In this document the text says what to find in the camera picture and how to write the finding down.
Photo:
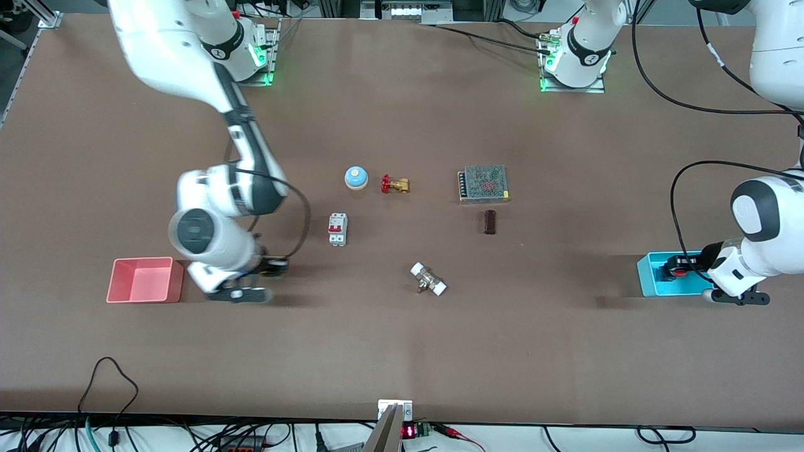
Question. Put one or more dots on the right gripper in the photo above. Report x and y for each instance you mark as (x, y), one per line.
(274, 265)

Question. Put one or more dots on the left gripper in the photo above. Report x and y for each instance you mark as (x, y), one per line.
(689, 262)

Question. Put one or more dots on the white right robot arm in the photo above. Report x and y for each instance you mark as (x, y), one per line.
(207, 207)

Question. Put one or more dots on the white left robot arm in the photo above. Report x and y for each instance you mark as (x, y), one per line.
(766, 213)

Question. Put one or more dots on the cyan plastic box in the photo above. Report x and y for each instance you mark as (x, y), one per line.
(653, 285)

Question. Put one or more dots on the white circuit breaker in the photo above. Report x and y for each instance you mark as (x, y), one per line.
(337, 229)

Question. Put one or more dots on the blue round bell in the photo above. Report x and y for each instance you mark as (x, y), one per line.
(355, 177)

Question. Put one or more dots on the pink plastic box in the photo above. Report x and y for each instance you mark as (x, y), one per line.
(146, 280)

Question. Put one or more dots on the metal fitting white caps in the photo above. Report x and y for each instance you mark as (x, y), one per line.
(428, 279)

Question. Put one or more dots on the dark brown rectangular block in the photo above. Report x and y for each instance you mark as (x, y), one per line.
(490, 221)

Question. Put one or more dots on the red digit display module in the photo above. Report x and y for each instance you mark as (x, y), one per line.
(416, 430)

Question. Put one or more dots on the metal mesh power supply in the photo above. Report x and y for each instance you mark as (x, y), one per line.
(483, 183)

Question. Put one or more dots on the red clip lead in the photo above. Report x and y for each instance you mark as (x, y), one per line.
(458, 434)

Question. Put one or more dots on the silver camera mount bracket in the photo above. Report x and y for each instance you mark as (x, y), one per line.
(405, 409)

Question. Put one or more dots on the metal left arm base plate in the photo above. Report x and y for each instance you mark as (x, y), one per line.
(597, 86)

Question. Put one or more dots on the grey camera pole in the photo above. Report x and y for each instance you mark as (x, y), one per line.
(386, 433)

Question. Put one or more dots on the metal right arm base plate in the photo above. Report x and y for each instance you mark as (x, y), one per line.
(271, 59)

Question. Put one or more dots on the aluminium frame profile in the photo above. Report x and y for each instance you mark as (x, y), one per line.
(47, 16)

